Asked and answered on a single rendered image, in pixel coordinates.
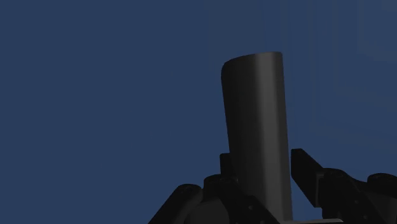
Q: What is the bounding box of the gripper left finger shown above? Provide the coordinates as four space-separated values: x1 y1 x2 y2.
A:
148 152 280 224

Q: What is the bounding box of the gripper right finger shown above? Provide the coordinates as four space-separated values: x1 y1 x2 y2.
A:
290 148 397 224

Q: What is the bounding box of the dark grey cylinder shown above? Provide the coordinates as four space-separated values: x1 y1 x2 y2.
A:
220 51 294 223

